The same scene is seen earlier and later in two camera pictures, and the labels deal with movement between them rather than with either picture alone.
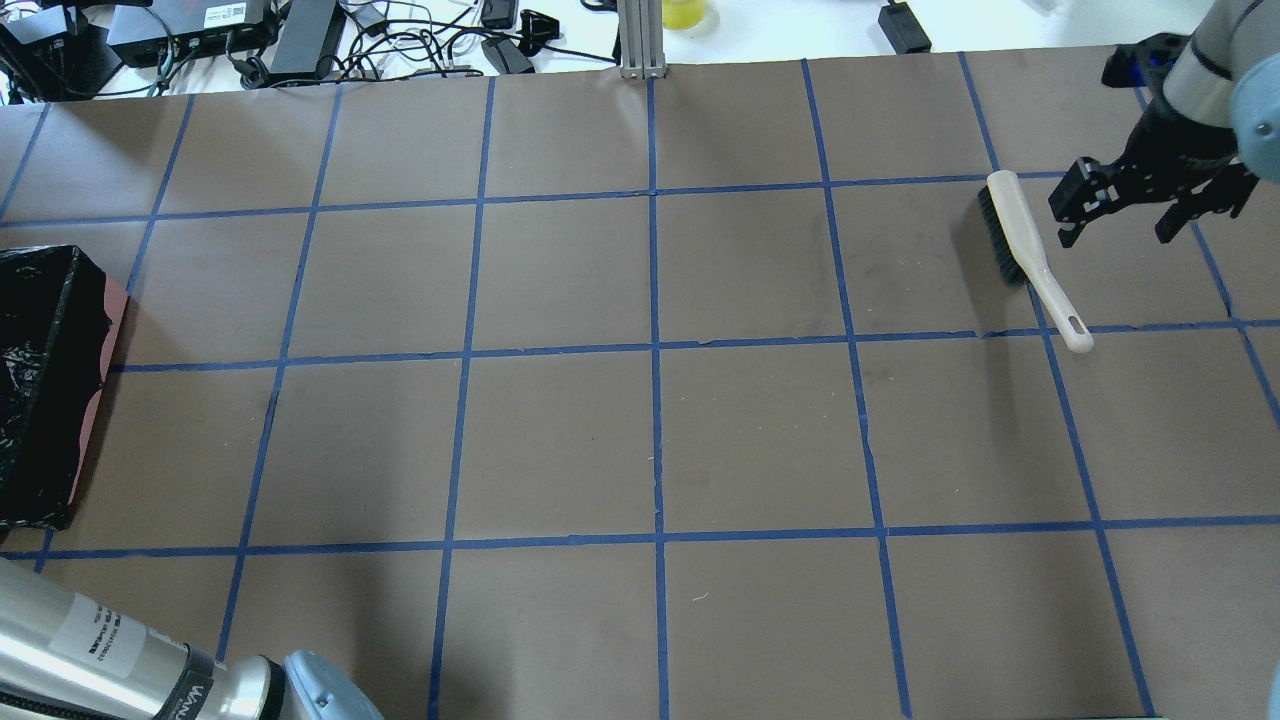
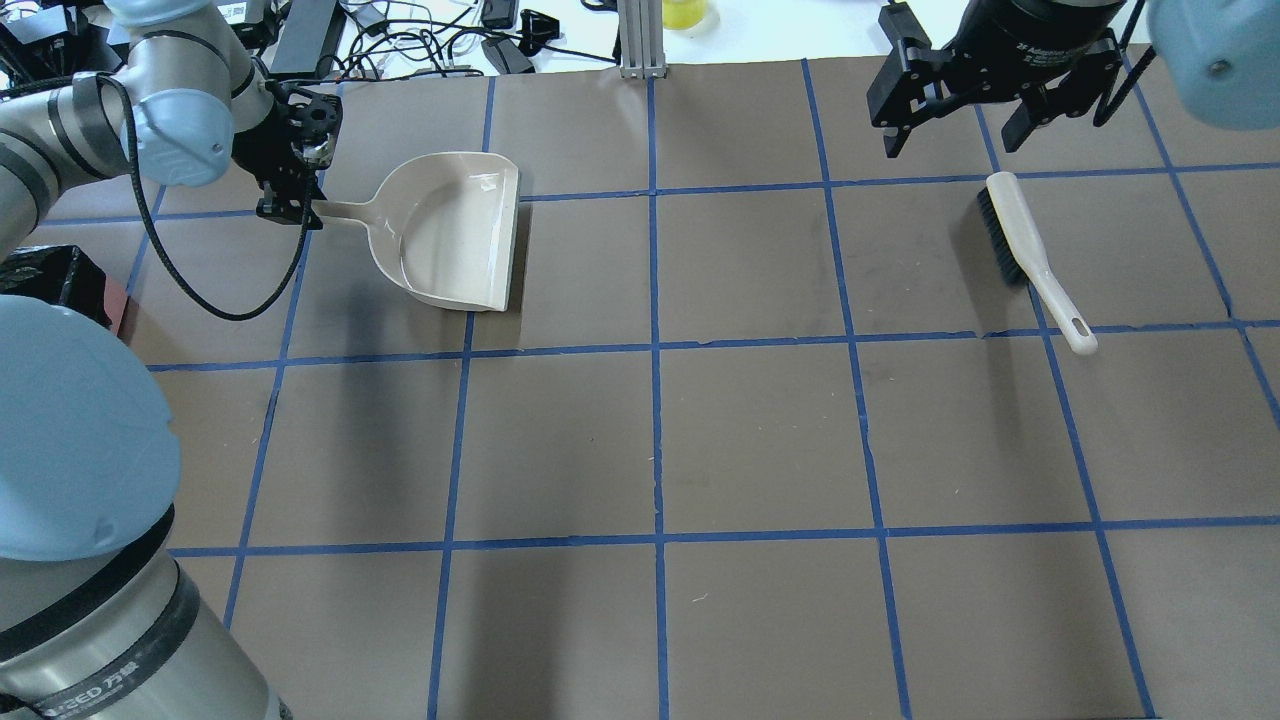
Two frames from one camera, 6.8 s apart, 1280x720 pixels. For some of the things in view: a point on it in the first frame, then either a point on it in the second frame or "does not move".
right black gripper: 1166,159 to 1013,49
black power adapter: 903,30 does not move
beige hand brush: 1020,255 does not move
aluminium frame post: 640,39 does not move
